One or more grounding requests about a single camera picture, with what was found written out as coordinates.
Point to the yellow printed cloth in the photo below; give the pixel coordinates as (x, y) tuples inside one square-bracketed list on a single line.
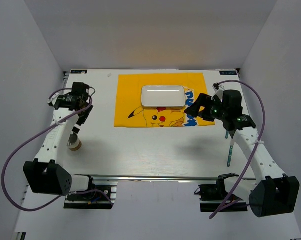
[(130, 113)]

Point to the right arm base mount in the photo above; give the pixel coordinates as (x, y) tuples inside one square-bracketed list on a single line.
[(211, 195)]

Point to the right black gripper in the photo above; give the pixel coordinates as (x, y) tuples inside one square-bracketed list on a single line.
[(202, 100)]

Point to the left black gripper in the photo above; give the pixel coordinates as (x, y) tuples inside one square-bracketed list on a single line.
[(83, 119)]

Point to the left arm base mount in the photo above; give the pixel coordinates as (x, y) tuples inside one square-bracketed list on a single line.
[(102, 196)]

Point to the knife with teal handle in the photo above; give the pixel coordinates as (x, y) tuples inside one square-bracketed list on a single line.
[(230, 153)]

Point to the left blue corner label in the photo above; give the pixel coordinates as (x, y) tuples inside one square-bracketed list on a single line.
[(79, 71)]

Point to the right blue corner label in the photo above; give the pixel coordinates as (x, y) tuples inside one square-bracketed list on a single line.
[(228, 73)]

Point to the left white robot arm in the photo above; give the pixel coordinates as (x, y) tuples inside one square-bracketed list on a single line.
[(46, 173)]

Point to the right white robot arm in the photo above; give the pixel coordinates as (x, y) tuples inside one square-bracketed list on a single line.
[(274, 192)]

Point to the cup with wooden base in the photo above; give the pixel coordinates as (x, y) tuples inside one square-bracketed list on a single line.
[(74, 142)]

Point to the white rectangular plate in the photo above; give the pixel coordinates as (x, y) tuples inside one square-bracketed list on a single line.
[(168, 96)]

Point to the blue corner label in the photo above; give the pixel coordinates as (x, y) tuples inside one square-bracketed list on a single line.
[(79, 71), (228, 73)]

